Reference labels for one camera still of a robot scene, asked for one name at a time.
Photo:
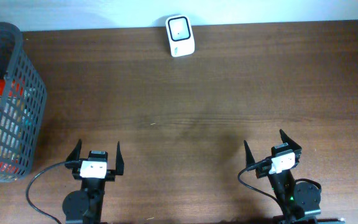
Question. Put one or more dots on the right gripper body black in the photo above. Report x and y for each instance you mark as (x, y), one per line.
(263, 171)

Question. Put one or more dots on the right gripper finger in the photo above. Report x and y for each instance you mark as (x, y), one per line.
(250, 161)
(288, 142)

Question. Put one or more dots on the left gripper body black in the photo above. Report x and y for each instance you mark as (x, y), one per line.
(110, 176)

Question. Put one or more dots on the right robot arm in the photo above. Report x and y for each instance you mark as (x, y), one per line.
(298, 199)

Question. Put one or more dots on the grey plastic mesh basket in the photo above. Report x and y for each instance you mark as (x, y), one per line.
(20, 116)

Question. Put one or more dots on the white barcode scanner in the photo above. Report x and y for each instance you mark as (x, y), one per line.
(180, 36)

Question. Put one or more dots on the orange spaghetti pasta package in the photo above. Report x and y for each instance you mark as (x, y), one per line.
(15, 86)

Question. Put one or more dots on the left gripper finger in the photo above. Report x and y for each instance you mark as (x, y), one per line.
(75, 153)
(119, 170)

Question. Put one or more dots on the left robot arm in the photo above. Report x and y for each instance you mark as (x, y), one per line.
(85, 205)

